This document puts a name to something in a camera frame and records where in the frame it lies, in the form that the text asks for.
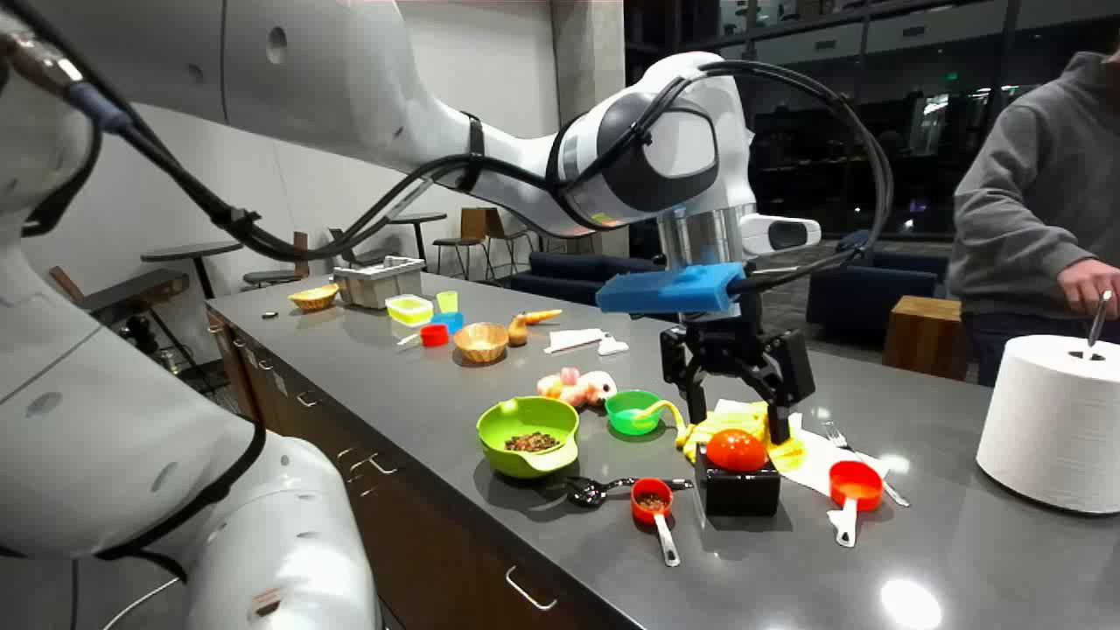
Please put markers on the yellow plastic container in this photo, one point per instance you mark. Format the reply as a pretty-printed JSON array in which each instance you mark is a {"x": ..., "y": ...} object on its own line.
[{"x": 411, "y": 308}]

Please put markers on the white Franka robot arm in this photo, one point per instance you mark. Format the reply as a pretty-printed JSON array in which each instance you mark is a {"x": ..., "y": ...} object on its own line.
[{"x": 352, "y": 71}]

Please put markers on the brown wooden chair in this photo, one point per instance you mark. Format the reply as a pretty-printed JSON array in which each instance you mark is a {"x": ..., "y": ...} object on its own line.
[{"x": 475, "y": 230}]

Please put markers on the white folded paper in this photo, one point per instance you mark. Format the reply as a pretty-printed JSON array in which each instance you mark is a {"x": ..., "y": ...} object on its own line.
[{"x": 574, "y": 340}]

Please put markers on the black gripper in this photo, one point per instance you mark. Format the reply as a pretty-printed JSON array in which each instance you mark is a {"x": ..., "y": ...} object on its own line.
[{"x": 730, "y": 338}]

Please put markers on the dark wooden chair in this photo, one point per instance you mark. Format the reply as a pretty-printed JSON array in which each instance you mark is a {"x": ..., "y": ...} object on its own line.
[
  {"x": 273, "y": 273},
  {"x": 373, "y": 253}
]

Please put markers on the black keys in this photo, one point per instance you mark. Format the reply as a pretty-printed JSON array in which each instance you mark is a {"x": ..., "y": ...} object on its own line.
[{"x": 588, "y": 491}]

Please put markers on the pink white plush toy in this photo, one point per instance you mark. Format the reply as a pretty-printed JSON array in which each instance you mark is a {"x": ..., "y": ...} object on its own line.
[{"x": 588, "y": 387}]

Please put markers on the metal container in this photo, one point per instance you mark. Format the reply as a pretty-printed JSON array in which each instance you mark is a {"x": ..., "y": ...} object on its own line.
[{"x": 378, "y": 280}]

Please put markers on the dark blue armchair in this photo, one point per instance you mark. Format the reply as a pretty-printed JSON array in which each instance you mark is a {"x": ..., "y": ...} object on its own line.
[{"x": 861, "y": 290}]

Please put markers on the round black table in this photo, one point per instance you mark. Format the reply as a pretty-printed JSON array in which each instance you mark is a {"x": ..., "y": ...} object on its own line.
[{"x": 194, "y": 251}]

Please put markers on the blue and yellow cup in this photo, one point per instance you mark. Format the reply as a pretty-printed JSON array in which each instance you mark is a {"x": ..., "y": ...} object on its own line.
[{"x": 450, "y": 308}]

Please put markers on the round bar table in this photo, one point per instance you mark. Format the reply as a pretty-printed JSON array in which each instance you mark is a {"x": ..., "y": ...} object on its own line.
[{"x": 417, "y": 217}]

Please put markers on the metal towel holder rod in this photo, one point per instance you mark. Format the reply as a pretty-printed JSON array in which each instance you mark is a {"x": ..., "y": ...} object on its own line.
[{"x": 1097, "y": 331}]

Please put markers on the person in gray hoodie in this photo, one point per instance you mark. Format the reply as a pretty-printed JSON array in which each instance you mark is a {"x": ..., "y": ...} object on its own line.
[{"x": 1028, "y": 197}]

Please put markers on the yellow bowl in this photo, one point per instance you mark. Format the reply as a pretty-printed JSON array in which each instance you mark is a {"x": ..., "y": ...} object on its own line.
[{"x": 313, "y": 297}]

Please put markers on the brown food pieces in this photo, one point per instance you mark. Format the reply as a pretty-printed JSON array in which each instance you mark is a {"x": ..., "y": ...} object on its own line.
[{"x": 535, "y": 442}]

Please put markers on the wooden box table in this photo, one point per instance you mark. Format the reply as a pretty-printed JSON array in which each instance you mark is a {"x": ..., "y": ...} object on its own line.
[{"x": 930, "y": 338}]

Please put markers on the dark blue low sofa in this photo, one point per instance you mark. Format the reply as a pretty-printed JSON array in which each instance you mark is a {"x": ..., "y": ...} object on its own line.
[{"x": 572, "y": 273}]

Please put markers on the brown counter cabinet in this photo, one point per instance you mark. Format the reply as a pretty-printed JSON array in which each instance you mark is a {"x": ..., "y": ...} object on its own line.
[{"x": 406, "y": 535}]

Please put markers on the orange button on black box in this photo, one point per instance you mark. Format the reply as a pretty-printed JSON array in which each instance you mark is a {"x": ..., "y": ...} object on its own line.
[{"x": 738, "y": 449}]

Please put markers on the white paper towel roll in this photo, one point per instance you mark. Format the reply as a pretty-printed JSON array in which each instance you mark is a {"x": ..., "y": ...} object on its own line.
[{"x": 1053, "y": 431}]

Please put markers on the small green measuring cup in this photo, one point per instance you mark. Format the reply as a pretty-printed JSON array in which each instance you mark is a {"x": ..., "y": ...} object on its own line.
[{"x": 632, "y": 419}]

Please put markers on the light green bowl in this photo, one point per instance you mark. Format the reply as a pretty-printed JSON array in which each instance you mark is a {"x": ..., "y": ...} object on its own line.
[{"x": 507, "y": 449}]

